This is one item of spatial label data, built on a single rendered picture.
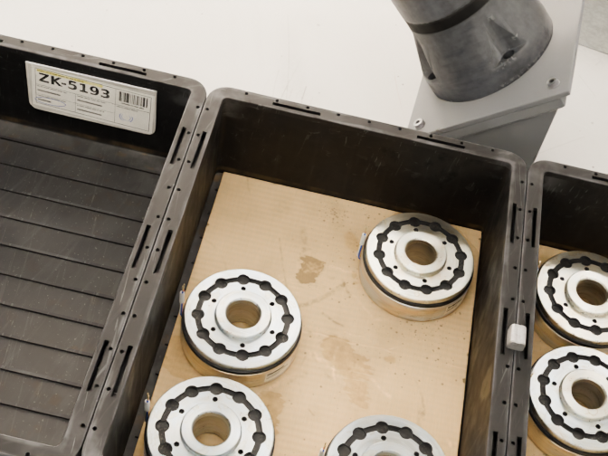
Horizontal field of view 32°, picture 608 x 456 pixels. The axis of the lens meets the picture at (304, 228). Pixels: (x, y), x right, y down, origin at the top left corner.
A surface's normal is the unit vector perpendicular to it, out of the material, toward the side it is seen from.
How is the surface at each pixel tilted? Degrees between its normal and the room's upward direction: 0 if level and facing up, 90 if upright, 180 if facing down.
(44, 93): 90
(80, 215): 0
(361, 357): 0
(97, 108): 90
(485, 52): 59
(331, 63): 0
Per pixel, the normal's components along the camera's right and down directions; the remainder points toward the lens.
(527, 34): 0.39, -0.04
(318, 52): 0.13, -0.61
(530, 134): -0.25, 0.74
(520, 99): -0.55, -0.64
